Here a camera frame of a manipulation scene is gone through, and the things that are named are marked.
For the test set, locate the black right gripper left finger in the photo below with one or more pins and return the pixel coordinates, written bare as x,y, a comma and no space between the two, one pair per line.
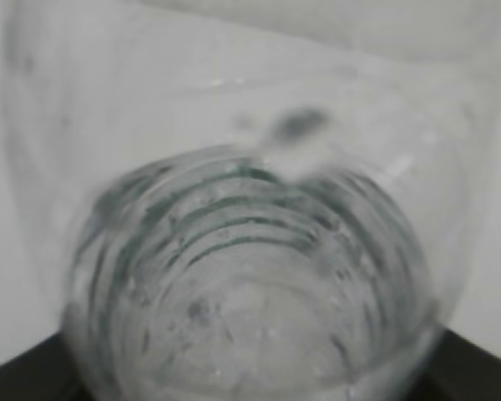
43,373

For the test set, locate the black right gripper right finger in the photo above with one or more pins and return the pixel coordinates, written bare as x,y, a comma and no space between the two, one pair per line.
459,370

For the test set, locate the clear water bottle green label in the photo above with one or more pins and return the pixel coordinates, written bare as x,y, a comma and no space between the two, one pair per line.
250,200

